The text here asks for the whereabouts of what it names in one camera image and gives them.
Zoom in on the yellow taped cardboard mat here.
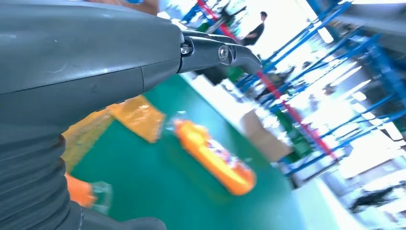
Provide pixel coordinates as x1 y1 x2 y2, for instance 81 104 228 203
62 95 166 174

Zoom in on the black carrying case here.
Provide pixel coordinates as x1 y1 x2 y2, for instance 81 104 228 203
195 65 236 85

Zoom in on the person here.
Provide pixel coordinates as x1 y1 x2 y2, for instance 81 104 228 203
241 11 269 47

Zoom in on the brown cardboard box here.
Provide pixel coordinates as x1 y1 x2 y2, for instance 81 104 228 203
241 109 293 163

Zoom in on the red pole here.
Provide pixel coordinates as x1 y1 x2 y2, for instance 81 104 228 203
196 0 339 161

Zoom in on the green plastic crate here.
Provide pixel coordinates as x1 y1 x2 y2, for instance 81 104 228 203
276 111 314 160

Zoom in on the blue metal rack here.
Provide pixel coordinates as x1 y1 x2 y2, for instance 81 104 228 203
182 0 406 178

